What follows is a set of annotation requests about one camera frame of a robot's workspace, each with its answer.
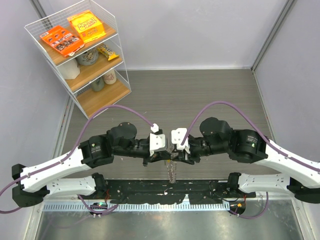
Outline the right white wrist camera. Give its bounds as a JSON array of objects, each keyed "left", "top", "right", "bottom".
[{"left": 170, "top": 128, "right": 190, "bottom": 154}]

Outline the white paper roll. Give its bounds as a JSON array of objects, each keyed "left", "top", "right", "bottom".
[{"left": 57, "top": 59, "right": 80, "bottom": 80}]

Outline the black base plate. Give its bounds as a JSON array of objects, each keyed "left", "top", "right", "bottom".
[{"left": 82, "top": 179, "right": 256, "bottom": 205}]

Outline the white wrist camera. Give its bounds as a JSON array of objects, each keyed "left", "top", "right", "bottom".
[
  {"left": 149, "top": 133, "right": 167, "bottom": 156},
  {"left": 170, "top": 128, "right": 190, "bottom": 154}
]

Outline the green grey can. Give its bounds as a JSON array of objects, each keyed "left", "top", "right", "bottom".
[{"left": 90, "top": 77, "right": 105, "bottom": 92}]

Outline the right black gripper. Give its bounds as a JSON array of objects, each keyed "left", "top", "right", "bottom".
[{"left": 172, "top": 136, "right": 229, "bottom": 165}]

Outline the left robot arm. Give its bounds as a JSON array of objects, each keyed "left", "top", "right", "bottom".
[{"left": 11, "top": 122, "right": 170, "bottom": 208}]

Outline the beige printed cup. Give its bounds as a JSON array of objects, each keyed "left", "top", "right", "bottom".
[{"left": 102, "top": 69, "right": 117, "bottom": 85}]

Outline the yellow candy bar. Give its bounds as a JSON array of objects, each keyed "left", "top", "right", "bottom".
[{"left": 97, "top": 44, "right": 119, "bottom": 61}]

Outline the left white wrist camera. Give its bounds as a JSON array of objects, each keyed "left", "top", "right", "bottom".
[{"left": 149, "top": 133, "right": 167, "bottom": 156}]

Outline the yellow apple snack box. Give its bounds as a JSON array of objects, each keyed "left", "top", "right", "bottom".
[{"left": 67, "top": 10, "right": 106, "bottom": 44}]

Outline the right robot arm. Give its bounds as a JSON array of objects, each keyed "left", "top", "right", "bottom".
[{"left": 171, "top": 117, "right": 320, "bottom": 204}]

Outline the white wire shelf rack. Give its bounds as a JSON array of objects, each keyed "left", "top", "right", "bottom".
[{"left": 24, "top": 0, "right": 131, "bottom": 118}]

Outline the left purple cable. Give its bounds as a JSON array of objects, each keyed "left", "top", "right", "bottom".
[{"left": 0, "top": 104, "right": 161, "bottom": 215}]

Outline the metal disc with keyrings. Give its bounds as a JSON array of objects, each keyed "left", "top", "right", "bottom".
[{"left": 165, "top": 146, "right": 177, "bottom": 184}]

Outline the slotted cable duct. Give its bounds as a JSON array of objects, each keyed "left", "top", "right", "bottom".
[{"left": 42, "top": 201, "right": 230, "bottom": 212}]

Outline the orange snack box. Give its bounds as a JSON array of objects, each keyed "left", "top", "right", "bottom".
[{"left": 39, "top": 25, "right": 85, "bottom": 57}]

